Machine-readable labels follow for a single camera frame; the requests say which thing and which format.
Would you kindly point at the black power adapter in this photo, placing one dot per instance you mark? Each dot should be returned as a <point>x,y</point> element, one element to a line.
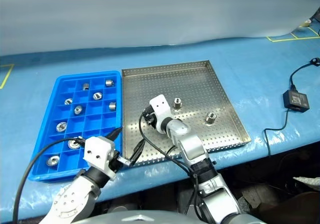
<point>296,101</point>

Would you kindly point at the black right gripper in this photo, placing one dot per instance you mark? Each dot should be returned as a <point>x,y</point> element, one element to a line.
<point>151,117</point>

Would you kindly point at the dark grey rounded shape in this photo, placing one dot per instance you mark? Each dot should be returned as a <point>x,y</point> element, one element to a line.
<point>186,196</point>
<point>122,206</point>

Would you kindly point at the metal nut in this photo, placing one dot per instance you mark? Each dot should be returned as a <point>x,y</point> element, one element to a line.
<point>112,106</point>
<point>61,126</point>
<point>97,95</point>
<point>177,102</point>
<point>78,109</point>
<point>53,160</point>
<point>68,101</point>
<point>210,117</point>

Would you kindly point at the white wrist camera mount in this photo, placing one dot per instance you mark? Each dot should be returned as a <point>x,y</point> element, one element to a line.
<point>97,151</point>
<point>161,109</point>

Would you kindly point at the white ribbed object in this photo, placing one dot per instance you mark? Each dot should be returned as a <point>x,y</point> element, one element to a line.
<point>308,180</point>

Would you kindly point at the grey robot torso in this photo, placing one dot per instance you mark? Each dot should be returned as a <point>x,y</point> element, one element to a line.
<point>135,219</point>

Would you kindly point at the blue compartment tray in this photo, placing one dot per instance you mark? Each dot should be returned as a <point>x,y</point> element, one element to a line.
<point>95,124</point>

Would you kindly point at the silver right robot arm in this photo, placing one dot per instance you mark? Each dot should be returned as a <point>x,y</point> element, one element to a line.
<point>192,146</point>

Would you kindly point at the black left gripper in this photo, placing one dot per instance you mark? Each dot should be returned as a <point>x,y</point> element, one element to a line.
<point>115,162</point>

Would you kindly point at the blue plastic table cover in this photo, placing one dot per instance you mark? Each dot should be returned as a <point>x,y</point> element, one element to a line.
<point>250,71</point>

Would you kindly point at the perforated metal tray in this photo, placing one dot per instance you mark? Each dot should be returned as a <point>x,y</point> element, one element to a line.
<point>195,84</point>

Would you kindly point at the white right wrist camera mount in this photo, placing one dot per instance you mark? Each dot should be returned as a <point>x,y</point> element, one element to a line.
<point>161,109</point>

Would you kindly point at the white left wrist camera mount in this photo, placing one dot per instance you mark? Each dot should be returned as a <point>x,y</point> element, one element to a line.
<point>97,151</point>

